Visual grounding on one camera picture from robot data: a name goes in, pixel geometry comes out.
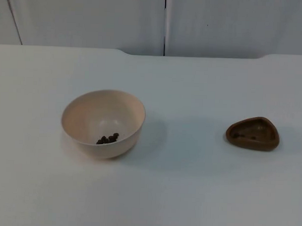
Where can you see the pale wooden bowl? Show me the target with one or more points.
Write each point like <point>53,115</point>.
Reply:
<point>91,120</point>

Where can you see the dark brown wooden cup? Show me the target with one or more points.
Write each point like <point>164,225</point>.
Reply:
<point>254,142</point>

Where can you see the coffee beans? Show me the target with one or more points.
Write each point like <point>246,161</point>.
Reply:
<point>107,138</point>

